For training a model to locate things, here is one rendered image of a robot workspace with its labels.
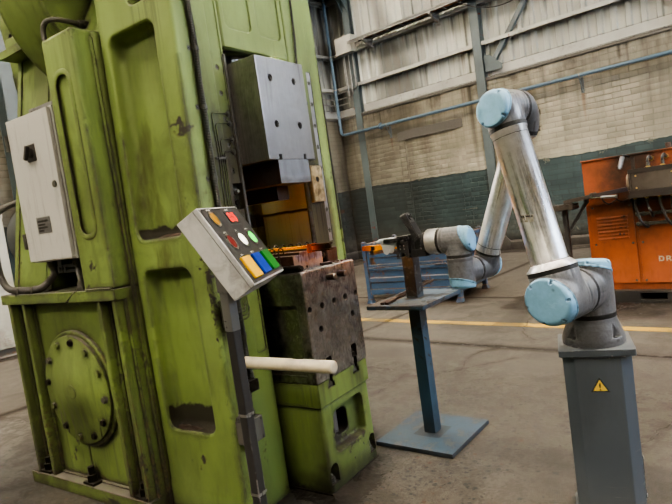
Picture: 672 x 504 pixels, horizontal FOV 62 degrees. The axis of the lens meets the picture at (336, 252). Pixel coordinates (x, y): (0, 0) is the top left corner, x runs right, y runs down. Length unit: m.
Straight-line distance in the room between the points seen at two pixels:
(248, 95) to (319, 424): 1.32
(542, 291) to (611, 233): 3.66
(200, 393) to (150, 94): 1.20
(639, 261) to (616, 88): 4.61
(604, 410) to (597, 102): 7.91
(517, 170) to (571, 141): 7.93
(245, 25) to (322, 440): 1.72
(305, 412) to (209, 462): 0.42
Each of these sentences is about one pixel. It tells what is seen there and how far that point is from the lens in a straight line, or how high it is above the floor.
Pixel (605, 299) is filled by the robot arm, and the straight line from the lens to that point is 1.93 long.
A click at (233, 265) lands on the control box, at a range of 1.63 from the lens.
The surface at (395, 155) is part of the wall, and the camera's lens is 11.21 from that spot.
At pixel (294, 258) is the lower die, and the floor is 0.97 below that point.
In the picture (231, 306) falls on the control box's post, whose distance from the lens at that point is 1.83.
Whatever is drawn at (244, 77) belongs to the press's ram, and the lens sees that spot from 2.29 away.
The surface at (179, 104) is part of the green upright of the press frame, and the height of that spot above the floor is 1.59.
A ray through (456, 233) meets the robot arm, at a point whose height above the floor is 1.00.
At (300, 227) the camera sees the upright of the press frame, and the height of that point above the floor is 1.08.
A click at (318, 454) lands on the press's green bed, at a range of 2.40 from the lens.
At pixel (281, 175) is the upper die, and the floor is 1.30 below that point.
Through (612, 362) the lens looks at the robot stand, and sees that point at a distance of 1.95.
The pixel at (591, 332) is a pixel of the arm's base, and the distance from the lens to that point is 1.93.
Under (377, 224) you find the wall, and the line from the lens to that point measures 11.58.
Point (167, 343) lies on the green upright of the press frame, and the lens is 2.44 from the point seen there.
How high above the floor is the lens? 1.14
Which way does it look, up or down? 4 degrees down
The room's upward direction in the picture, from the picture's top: 8 degrees counter-clockwise
